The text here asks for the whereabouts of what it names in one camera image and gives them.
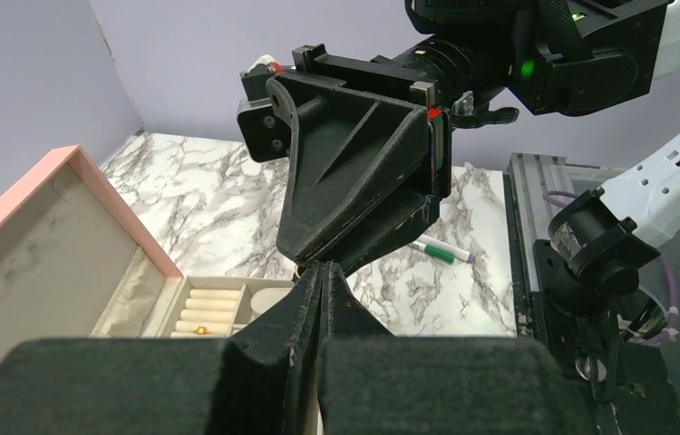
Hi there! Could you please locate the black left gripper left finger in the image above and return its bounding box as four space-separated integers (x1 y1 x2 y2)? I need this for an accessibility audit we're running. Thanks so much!
0 263 324 434

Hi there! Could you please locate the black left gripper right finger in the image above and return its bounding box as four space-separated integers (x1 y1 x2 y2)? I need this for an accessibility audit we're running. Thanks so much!
318 263 593 434

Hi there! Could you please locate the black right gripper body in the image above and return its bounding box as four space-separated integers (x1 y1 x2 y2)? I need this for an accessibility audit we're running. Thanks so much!
236 0 675 199

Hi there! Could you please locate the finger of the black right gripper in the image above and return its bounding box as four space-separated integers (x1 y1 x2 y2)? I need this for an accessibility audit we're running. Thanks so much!
330 195 440 276
267 72 436 262

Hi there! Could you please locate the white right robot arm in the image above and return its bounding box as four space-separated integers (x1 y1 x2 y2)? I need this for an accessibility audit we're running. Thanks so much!
237 1 680 316

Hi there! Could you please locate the pink jewelry box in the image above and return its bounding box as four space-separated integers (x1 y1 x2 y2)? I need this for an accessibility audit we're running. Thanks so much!
0 146 292 361

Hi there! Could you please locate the green marker pen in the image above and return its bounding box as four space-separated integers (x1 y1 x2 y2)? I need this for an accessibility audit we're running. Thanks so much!
410 241 456 265

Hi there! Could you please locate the purple marker pen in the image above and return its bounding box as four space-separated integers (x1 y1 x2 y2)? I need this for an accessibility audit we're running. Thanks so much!
418 236 476 264

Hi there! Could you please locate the white oval watch pillow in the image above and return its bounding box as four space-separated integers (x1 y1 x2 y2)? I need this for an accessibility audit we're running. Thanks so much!
250 287 291 320

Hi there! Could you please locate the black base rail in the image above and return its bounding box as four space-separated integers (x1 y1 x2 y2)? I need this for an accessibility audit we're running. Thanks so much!
503 154 680 434

